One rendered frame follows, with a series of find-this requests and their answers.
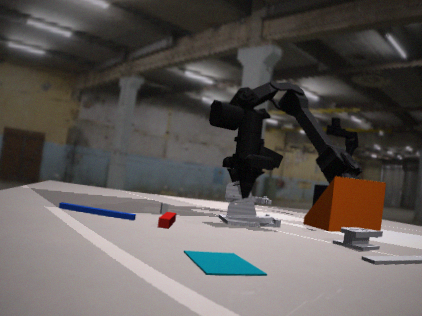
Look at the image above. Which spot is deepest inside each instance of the teal flat plate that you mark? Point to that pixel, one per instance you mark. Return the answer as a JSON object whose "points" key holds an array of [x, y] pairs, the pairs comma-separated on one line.
{"points": [[225, 264]]}

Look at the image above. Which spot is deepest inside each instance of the blue flat bar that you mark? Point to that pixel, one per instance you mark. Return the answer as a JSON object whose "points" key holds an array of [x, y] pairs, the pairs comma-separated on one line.
{"points": [[97, 211]]}

